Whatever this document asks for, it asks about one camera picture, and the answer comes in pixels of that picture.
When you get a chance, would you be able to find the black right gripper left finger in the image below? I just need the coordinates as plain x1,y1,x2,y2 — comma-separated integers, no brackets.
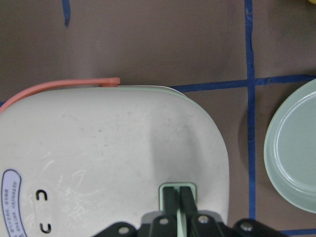
162,187,178,217

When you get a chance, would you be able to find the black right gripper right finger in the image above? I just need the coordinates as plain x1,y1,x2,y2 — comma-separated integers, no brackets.
179,186,198,218

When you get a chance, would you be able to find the cream rice cooker orange handle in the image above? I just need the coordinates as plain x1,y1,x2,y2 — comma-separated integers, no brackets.
0,79,229,237

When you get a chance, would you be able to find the green plate near right arm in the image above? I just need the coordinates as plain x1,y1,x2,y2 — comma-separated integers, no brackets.
264,80,316,213

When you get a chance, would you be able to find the brown paper table mat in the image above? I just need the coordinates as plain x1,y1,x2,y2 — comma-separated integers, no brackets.
0,0,316,237

